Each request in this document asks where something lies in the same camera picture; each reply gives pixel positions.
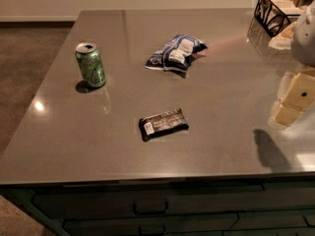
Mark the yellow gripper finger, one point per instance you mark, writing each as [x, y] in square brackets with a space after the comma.
[295, 95]
[282, 41]

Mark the green soda can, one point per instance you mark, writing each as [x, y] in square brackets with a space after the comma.
[90, 64]

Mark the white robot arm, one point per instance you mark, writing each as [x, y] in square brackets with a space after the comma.
[303, 43]

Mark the blue white chip bag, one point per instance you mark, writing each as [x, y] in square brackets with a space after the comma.
[176, 54]

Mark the dark cabinet drawers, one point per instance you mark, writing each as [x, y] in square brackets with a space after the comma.
[248, 207]

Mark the black snack bar wrapper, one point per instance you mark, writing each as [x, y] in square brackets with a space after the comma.
[162, 124]

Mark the black wire basket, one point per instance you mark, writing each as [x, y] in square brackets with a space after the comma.
[275, 15]

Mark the upper drawer handle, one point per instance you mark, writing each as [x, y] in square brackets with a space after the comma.
[150, 208]

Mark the drawer handle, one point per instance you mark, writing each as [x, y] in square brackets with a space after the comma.
[151, 230]
[150, 208]

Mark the lower drawer handle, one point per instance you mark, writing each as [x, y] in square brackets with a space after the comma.
[151, 230]

